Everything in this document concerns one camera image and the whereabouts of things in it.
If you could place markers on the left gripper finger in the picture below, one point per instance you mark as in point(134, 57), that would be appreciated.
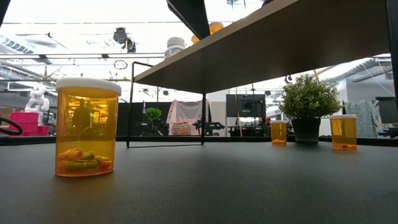
point(189, 15)

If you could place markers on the white melatonin bottle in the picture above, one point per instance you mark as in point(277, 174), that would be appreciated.
point(174, 51)

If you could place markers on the wide orange pill bottle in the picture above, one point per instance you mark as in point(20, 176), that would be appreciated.
point(343, 133)
point(278, 133)
point(87, 140)

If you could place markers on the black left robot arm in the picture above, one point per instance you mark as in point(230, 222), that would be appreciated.
point(3, 9)

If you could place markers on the pink white cloth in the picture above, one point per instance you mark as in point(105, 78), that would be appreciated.
point(186, 110)

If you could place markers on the black monitor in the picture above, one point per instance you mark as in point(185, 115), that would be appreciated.
point(236, 105)

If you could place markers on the small green background plant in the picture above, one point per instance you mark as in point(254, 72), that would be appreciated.
point(153, 113)

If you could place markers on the woven basket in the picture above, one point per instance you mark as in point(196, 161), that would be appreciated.
point(181, 129)

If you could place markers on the black background robot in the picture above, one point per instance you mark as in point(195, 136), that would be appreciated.
point(214, 127)

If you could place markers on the black partition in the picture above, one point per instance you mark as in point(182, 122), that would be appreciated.
point(133, 118)

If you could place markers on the potted green plant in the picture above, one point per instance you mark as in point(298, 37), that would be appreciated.
point(308, 99)

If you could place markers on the person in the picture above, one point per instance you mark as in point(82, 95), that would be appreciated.
point(81, 116)

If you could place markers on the white robot figure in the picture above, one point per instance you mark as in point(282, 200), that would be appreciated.
point(37, 99)

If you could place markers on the pink boxes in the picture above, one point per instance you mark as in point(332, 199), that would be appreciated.
point(28, 123)

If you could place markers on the grey patterned cloth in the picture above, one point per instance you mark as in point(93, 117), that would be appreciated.
point(363, 118)

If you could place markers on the black ceiling camera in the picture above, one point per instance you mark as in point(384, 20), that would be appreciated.
point(119, 35)

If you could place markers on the black table frame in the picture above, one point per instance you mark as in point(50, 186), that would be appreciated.
point(236, 139)

